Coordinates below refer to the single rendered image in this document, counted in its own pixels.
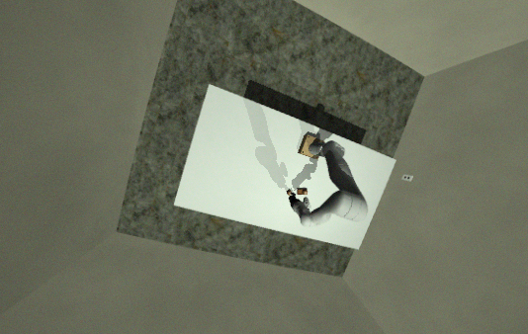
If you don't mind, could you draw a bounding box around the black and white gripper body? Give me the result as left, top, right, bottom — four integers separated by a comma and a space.
289, 195, 311, 212

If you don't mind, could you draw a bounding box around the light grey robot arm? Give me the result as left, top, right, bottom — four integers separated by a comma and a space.
296, 140, 368, 227

